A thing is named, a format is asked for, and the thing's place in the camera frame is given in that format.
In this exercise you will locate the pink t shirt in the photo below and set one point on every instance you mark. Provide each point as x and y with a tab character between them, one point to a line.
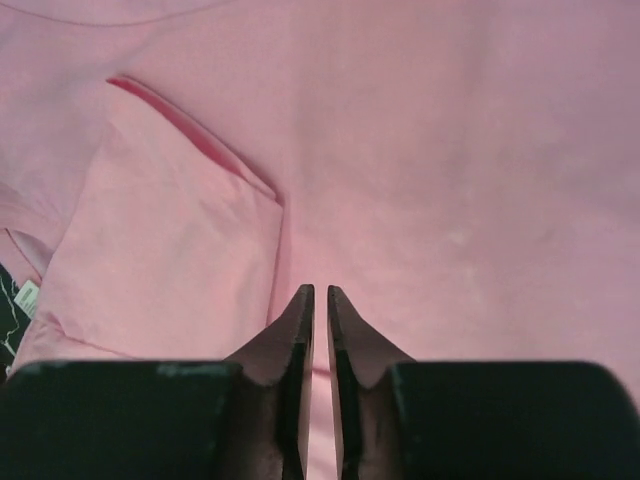
467	172

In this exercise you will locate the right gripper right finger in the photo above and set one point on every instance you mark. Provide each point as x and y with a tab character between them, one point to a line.
400	418

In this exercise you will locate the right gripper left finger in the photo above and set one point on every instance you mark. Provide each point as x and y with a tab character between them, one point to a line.
243	417

